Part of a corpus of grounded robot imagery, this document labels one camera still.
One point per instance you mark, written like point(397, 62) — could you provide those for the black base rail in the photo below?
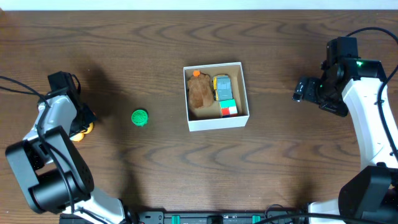
point(222, 217)

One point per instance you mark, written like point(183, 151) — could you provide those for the yellow grey toy truck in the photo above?
point(222, 88)

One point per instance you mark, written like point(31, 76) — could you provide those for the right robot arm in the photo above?
point(357, 87)

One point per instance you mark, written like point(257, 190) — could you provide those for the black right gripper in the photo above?
point(311, 90)

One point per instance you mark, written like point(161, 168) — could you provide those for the colourful puzzle cube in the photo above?
point(228, 108)

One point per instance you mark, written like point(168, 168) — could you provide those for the brown plush bear toy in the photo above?
point(200, 94)

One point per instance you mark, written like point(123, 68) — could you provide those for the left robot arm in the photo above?
point(51, 172)

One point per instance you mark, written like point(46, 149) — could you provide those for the orange rubber duck toy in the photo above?
point(78, 137)

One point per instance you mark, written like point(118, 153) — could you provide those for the white cardboard box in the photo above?
point(210, 118)

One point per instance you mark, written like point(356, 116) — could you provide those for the green ribbed plastic cap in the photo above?
point(140, 117)

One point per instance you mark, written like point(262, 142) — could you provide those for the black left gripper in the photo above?
point(84, 121)

